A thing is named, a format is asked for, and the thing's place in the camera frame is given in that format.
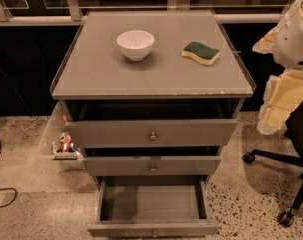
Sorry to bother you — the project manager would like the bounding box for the grey bottom drawer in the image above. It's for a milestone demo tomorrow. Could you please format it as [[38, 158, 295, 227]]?
[[88, 176, 219, 238]]

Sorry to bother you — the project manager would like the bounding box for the grey drawer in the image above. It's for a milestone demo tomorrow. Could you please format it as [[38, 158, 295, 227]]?
[[65, 99, 236, 148], [83, 147, 221, 176], [88, 176, 219, 238]]

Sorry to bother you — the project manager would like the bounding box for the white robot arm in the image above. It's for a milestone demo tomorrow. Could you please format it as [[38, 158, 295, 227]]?
[[252, 0, 303, 135]]

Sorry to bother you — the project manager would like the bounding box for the grey drawer cabinet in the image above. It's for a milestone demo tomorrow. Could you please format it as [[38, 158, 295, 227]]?
[[49, 9, 257, 185]]

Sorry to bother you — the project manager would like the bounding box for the grey top drawer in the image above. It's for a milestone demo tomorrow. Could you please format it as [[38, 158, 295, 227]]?
[[65, 99, 236, 148]]

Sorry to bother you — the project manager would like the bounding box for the grey middle drawer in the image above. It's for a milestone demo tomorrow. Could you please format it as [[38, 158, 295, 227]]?
[[83, 147, 221, 176]]

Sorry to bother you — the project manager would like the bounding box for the black office chair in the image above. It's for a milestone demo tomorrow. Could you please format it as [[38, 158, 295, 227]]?
[[242, 101, 303, 227]]

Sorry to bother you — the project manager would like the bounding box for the green and yellow sponge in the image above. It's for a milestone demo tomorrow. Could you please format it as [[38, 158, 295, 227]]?
[[181, 42, 220, 66]]

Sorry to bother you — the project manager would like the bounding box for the white ceramic bowl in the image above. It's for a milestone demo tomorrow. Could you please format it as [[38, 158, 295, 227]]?
[[117, 30, 155, 61]]

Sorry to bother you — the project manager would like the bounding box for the orange can in bin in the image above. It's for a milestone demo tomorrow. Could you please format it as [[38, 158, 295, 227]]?
[[60, 132, 71, 152]]

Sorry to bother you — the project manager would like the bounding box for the metal window railing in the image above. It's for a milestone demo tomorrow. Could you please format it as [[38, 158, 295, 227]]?
[[0, 0, 303, 27]]

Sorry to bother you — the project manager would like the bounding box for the clear plastic side bin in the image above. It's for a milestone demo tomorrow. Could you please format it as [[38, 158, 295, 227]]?
[[38, 103, 84, 171]]

